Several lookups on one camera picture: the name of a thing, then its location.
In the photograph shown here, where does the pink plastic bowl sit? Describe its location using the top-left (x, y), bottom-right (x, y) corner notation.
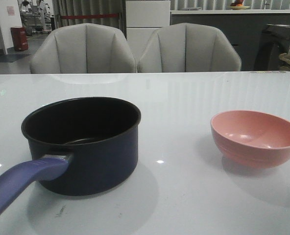
top-left (210, 110), bottom-right (290, 168)

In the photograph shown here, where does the right grey upholstered chair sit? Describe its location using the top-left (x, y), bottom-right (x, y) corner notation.
top-left (138, 23), bottom-right (242, 73)

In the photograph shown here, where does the grey upholstered chair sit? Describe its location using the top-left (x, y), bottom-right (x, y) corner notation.
top-left (30, 23), bottom-right (137, 74)
top-left (138, 23), bottom-right (242, 73)

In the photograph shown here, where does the left grey upholstered chair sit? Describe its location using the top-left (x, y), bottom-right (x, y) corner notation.
top-left (30, 23), bottom-right (137, 74)

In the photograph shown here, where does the white cabinet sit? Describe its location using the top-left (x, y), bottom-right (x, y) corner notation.
top-left (125, 0), bottom-right (170, 60)

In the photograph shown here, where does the grey counter with white top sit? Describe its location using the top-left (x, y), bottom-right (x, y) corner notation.
top-left (170, 9), bottom-right (290, 71)

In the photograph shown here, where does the fruit plate on counter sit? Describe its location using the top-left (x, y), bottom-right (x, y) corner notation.
top-left (229, 0), bottom-right (250, 10)

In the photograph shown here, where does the dark blue saucepan purple handle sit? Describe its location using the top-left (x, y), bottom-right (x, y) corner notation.
top-left (0, 97), bottom-right (141, 215)

